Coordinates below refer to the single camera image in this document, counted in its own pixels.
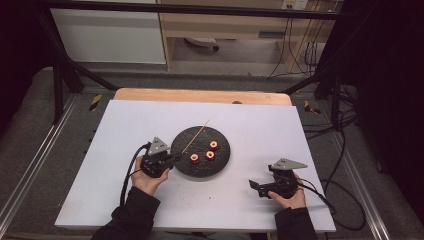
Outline white cabinet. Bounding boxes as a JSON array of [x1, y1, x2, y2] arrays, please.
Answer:
[[50, 0, 167, 65]]

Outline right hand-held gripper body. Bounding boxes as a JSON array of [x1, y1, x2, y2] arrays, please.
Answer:
[[259, 158, 308, 199]]

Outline white caster base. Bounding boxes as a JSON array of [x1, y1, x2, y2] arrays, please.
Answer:
[[184, 36, 221, 52]]

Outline hand-held gripper cable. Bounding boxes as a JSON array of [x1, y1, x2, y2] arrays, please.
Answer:
[[119, 142, 152, 207], [296, 178, 367, 232]]

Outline hanging black cable bundle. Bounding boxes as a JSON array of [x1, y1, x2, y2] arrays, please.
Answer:
[[267, 13, 332, 80]]

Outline right hand-held gripper cable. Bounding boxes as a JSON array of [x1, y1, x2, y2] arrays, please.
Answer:
[[296, 178, 367, 232]]

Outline person's left hand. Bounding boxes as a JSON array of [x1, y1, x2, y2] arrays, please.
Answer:
[[130, 156, 171, 197]]

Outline black curtain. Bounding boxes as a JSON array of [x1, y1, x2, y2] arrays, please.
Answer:
[[328, 0, 424, 218], [0, 0, 54, 138]]

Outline left hand-held gripper cable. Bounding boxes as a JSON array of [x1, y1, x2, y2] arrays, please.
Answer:
[[119, 142, 152, 207]]

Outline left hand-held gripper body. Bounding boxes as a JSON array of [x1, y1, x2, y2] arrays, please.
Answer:
[[139, 136, 172, 179]]

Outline light wooden desk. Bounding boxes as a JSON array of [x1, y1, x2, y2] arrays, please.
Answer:
[[156, 0, 334, 74]]

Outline aluminium floor rail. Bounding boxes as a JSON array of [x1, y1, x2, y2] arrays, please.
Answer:
[[328, 131, 392, 240], [0, 94, 80, 228]]

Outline black round plate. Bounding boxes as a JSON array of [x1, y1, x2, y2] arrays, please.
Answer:
[[170, 125, 231, 178]]

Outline white wall socket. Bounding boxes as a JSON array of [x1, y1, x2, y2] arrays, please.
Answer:
[[281, 0, 309, 11]]

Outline person's right hand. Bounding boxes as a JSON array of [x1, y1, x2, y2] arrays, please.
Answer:
[[268, 176, 307, 210]]

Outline yellow black tape strip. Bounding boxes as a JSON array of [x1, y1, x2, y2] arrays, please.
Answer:
[[303, 99, 322, 115], [88, 93, 104, 112]]

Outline bamboo skewer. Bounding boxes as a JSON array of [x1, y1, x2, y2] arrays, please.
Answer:
[[181, 118, 212, 155]]

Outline black floor cables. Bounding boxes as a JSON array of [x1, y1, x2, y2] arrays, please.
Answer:
[[301, 83, 360, 142]]

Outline black metal frame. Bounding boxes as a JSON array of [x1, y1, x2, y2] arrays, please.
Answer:
[[33, 0, 349, 132]]

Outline wooden table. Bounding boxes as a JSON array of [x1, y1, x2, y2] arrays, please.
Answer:
[[113, 87, 294, 107]]

